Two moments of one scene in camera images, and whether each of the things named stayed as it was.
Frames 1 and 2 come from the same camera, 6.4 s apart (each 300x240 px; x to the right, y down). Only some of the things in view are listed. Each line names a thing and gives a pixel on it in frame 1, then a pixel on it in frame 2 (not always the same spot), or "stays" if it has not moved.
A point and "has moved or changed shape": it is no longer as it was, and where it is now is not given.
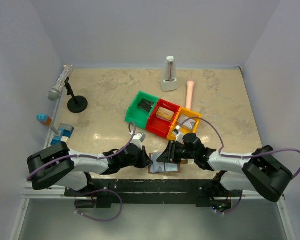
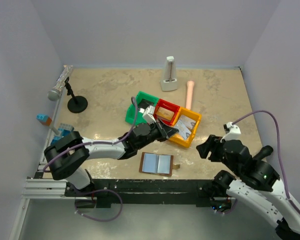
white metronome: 170,83 stays
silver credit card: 158,167 to 184,131
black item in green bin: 145,105 stays
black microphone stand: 76,104 stays
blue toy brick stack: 66,131 stays
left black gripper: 142,157 to 161,129
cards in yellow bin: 189,123 stays
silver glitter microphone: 54,94 stays
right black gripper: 173,152 to 207,147
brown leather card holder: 183,162 has moved or changed shape
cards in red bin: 165,114 stays
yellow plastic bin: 193,115 stays
